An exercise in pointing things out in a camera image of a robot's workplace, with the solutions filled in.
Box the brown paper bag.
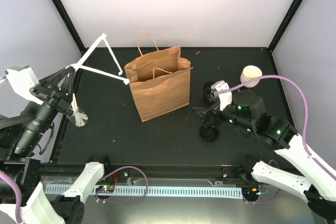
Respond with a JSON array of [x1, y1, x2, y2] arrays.
[[124, 34, 192, 122]]

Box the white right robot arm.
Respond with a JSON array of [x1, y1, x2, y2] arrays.
[[193, 90, 335, 220]]

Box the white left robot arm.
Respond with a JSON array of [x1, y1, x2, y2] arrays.
[[1, 67, 113, 223]]

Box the white wooden stirrers in glass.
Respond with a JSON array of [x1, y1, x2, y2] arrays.
[[67, 94, 88, 127]]

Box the stack of black paper cups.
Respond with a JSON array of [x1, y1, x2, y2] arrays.
[[240, 65, 263, 88]]

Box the right small circuit board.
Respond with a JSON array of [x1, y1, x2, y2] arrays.
[[242, 186, 269, 196]]

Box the small circuit board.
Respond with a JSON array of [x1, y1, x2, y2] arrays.
[[96, 185, 115, 194], [242, 186, 269, 196]]

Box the left small circuit board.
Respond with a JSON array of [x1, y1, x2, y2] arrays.
[[96, 185, 115, 194]]

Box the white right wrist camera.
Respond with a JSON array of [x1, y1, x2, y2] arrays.
[[211, 80, 232, 111]]

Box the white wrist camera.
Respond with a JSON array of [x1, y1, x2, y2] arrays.
[[5, 66, 43, 105], [211, 80, 232, 111]]

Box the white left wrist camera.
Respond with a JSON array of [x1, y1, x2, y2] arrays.
[[5, 66, 43, 105]]

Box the black front aluminium rail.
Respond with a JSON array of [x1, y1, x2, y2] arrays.
[[39, 163, 249, 183]]

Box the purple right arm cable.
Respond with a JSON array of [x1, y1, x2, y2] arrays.
[[217, 74, 336, 205]]

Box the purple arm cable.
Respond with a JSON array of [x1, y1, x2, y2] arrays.
[[0, 166, 148, 222], [217, 74, 336, 205]]

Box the white slotted cable duct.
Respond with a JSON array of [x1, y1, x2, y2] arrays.
[[44, 184, 243, 200]]

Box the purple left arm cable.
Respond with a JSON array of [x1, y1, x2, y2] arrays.
[[0, 166, 148, 222]]

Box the black frame post left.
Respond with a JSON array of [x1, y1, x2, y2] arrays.
[[51, 0, 86, 54]]

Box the black frame post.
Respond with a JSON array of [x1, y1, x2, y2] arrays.
[[268, 0, 303, 53], [51, 0, 86, 54]]

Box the black frame post right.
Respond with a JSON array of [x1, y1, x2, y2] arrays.
[[268, 0, 303, 53]]

